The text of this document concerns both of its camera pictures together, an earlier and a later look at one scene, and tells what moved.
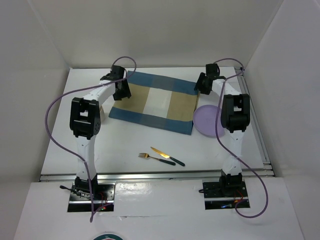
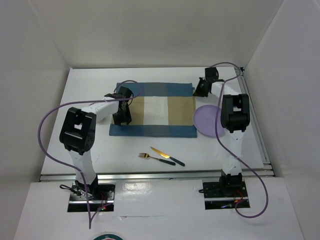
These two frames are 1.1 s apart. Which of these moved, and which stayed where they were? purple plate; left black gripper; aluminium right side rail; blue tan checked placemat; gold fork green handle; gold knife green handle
Moved: blue tan checked placemat; left black gripper
Stayed: gold fork green handle; aluminium right side rail; purple plate; gold knife green handle
